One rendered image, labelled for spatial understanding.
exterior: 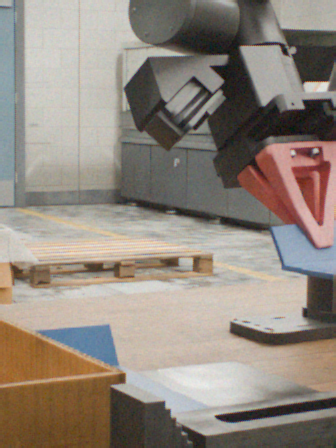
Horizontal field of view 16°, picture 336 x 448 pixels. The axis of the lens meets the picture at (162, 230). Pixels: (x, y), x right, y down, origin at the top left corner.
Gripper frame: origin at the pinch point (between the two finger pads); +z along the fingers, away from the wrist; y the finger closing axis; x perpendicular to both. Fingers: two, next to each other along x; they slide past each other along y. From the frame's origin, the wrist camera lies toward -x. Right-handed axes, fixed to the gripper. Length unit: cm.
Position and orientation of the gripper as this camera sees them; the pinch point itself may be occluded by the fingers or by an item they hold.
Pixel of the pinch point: (318, 238)
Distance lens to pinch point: 84.1
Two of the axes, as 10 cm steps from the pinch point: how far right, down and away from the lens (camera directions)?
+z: 2.9, 9.0, -3.2
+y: 4.3, -4.2, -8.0
